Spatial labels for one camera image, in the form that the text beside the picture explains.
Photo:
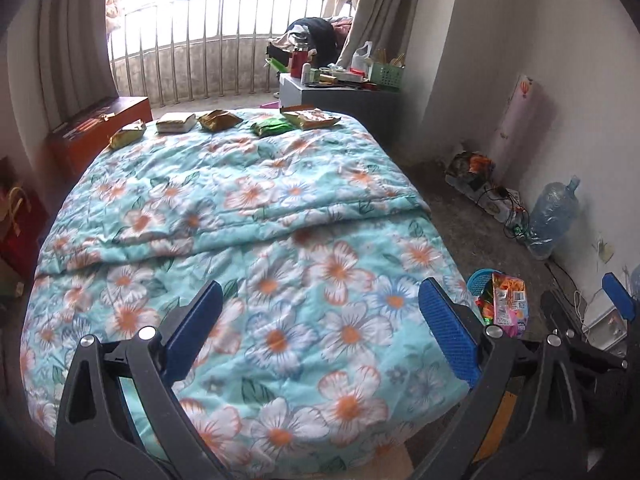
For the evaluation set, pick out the orange tan snack packet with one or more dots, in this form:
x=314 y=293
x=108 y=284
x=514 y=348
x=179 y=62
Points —
x=310 y=118

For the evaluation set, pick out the brown gold snack packet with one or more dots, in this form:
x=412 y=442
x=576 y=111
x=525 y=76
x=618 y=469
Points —
x=220 y=120

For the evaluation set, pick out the pale square snack packet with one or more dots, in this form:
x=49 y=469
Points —
x=175 y=123

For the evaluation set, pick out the small white bottle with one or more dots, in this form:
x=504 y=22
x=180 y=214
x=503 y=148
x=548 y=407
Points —
x=306 y=71

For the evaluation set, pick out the white plastic jug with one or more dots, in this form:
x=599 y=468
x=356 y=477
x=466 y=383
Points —
x=361 y=57

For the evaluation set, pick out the black orange snack bag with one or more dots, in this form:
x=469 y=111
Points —
x=470 y=165

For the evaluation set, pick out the white appliance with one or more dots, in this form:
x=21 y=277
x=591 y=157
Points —
x=607 y=327

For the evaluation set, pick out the white power strip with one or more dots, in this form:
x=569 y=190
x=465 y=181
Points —
x=500 y=205

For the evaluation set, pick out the red thermos flask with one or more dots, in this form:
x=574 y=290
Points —
x=299 y=62

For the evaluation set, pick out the wall outlet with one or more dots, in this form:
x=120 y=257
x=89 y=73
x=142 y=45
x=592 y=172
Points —
x=606 y=251

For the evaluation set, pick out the grey cabinet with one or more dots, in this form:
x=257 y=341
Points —
x=350 y=105

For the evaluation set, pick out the green plastic basket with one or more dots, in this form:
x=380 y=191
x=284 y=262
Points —
x=387 y=76

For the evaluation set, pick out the colourful snack packet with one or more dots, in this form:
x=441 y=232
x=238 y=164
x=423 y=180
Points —
x=510 y=305

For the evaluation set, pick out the brown cardboard piece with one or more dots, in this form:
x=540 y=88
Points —
x=502 y=420

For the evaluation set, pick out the beige curtain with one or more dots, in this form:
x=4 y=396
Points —
x=385 y=10

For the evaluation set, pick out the large clear water bottle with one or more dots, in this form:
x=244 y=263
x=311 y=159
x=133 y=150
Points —
x=550 y=220

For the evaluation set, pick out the grey striped curtain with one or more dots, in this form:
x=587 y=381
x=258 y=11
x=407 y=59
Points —
x=70 y=35

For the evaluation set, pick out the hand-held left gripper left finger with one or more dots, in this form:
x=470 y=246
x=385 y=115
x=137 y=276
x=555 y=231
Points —
x=195 y=330

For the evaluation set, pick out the red gift bag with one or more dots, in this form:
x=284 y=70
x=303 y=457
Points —
x=25 y=240

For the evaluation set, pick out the green plastic item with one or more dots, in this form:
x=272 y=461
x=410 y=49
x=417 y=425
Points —
x=278 y=65

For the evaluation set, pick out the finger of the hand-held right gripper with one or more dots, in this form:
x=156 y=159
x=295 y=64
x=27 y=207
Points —
x=617 y=292
x=552 y=310

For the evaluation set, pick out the gold foil snack packet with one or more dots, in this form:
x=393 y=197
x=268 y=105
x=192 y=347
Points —
x=127 y=135

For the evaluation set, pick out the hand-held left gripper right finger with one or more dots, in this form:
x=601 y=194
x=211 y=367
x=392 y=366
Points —
x=450 y=330

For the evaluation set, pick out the floral turquoise blanket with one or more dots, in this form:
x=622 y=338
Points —
x=250 y=210

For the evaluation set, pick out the red wooden box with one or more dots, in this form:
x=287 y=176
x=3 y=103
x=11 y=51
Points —
x=85 y=135

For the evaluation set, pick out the rolled printed poster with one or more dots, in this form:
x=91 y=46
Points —
x=515 y=135

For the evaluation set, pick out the pile of dark clothes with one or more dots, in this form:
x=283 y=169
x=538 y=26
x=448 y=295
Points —
x=315 y=35

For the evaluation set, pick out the blue plastic basket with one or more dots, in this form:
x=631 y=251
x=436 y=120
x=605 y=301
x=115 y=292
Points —
x=476 y=285

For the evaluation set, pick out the green small snack packet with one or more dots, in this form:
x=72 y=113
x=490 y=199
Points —
x=271 y=127

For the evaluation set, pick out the floral sheer curtain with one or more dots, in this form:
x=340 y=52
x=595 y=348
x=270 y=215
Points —
x=114 y=0

